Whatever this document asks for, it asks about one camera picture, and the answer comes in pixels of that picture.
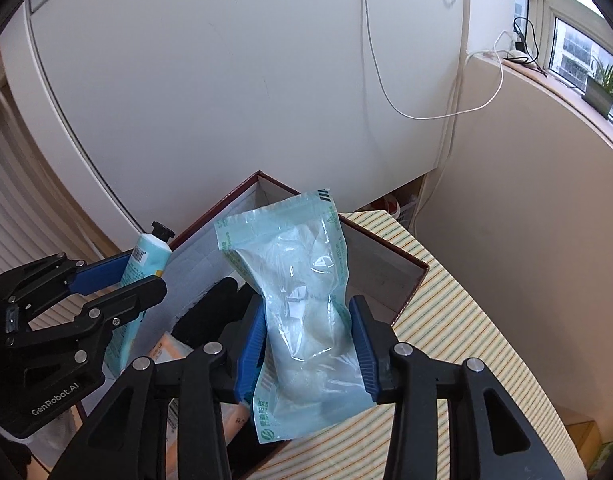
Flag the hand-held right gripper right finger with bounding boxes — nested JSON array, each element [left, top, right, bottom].
[[349, 295, 567, 480]]

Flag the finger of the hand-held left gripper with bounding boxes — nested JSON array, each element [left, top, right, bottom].
[[9, 275, 167, 361], [0, 252, 134, 318]]

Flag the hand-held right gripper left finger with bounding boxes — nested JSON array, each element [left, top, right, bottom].
[[49, 294, 267, 480]]

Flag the light blue tube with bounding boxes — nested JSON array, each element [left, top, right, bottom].
[[106, 221, 176, 376]]

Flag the black knit garment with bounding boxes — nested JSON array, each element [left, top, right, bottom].
[[172, 276, 248, 356]]

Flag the orange tissue packet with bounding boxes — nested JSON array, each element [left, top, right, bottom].
[[149, 332, 250, 480]]

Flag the dark red cardboard box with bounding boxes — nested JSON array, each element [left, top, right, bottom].
[[76, 170, 430, 480]]

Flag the clear green plastic packet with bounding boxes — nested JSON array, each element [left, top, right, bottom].
[[215, 187, 377, 445]]

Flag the striped yellow tablecloth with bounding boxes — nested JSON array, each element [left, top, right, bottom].
[[266, 210, 587, 480]]

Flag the white ribbed radiator cover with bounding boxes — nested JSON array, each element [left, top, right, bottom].
[[0, 85, 124, 281]]

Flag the white cabinet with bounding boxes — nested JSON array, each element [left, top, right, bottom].
[[0, 0, 474, 261]]

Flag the white power strip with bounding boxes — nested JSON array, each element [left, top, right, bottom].
[[503, 17, 543, 70]]

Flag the potted green plant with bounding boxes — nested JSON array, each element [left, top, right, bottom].
[[582, 55, 613, 121]]

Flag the white cable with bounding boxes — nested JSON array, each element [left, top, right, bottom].
[[356, 0, 517, 121]]

